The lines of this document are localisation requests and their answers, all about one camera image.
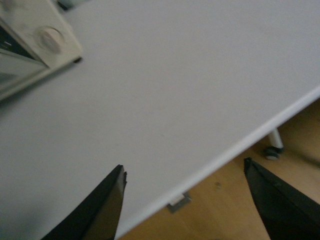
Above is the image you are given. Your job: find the white table leg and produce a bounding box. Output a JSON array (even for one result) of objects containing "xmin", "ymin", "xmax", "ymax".
[{"xmin": 267, "ymin": 128, "xmax": 284, "ymax": 149}]

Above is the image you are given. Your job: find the oven glass door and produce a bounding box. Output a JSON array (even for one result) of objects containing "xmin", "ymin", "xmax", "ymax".
[{"xmin": 0, "ymin": 49, "xmax": 72, "ymax": 101}]

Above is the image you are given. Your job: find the metal floor plate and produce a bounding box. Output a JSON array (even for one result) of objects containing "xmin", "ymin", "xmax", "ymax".
[{"xmin": 166, "ymin": 192, "xmax": 192, "ymax": 214}]

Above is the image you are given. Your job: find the cream toaster oven body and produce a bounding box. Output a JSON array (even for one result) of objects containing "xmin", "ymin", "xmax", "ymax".
[{"xmin": 0, "ymin": 0, "xmax": 83, "ymax": 68}]

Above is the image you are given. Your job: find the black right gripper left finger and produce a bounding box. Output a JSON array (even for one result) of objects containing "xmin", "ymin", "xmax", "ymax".
[{"xmin": 43, "ymin": 164, "xmax": 127, "ymax": 240}]

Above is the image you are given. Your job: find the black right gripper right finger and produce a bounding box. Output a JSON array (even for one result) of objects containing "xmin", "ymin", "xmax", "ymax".
[{"xmin": 243, "ymin": 157, "xmax": 320, "ymax": 240}]

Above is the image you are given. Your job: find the lower beige oven knob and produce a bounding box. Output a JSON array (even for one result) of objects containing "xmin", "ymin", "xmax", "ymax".
[{"xmin": 36, "ymin": 26, "xmax": 65, "ymax": 54}]

